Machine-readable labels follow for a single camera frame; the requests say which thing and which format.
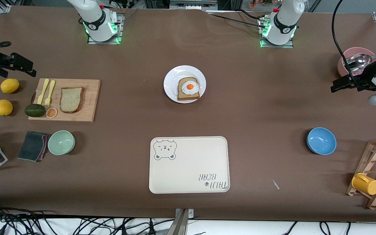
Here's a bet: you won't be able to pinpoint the metal camera post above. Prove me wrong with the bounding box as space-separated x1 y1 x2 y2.
170 208 195 235

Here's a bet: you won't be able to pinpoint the yellow lemon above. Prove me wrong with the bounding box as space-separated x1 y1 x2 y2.
0 78 20 94
0 99 13 116

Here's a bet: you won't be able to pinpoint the dark grey folded cloth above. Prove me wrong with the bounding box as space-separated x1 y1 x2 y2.
17 131 46 163

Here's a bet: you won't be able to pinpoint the black cable tangle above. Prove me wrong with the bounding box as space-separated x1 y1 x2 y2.
0 201 175 235

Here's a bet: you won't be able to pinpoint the black floor cable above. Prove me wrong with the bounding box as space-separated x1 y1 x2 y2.
285 221 298 235

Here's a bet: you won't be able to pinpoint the yellow mug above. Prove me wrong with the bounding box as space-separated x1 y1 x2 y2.
352 173 376 196

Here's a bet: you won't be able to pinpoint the black table cable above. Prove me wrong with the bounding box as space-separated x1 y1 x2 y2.
208 11 264 28

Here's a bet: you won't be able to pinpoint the toast with fried egg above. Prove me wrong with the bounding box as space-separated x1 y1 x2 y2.
178 77 200 101

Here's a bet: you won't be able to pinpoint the cream bear print tray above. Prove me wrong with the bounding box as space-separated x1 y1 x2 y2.
149 136 230 194

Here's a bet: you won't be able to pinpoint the white round plate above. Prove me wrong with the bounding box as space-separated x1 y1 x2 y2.
164 65 206 104

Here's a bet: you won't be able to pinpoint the mint green bowl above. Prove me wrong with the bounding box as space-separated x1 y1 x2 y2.
47 130 76 156

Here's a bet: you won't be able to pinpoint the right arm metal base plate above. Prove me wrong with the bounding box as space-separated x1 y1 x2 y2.
88 13 123 45

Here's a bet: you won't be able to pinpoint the yellow plastic fork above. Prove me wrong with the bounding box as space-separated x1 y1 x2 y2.
45 80 56 108

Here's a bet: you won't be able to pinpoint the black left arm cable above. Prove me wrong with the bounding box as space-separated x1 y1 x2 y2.
331 0 376 91

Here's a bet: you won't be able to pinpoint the blue bowl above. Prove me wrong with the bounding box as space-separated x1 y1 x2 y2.
306 127 337 155

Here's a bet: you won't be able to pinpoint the pink bowl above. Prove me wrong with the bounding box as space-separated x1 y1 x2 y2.
337 47 376 77

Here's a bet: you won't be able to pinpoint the pale seeded bread slice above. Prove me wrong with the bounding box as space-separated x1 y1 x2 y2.
60 86 85 114

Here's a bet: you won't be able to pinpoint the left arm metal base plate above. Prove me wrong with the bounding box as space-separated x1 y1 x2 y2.
258 16 294 49

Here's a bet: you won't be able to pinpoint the bamboo cutting board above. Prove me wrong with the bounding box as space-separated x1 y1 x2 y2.
28 78 101 123

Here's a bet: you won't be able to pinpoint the yellow plastic knife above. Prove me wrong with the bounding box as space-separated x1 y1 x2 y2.
37 78 50 105

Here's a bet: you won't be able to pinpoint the fried egg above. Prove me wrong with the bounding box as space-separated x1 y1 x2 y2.
181 80 199 96

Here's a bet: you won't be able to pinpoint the metal scoop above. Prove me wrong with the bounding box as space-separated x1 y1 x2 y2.
343 48 376 72

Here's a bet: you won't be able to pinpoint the grey equipment box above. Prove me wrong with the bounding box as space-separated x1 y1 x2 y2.
170 0 218 10

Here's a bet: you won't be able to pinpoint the wooden cup rack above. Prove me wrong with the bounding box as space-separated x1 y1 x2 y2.
346 138 376 210

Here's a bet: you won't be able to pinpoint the colourful artificial flowers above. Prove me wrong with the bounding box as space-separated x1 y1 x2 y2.
248 0 273 9

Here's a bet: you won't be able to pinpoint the green avocado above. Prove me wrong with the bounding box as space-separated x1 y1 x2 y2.
24 103 46 118

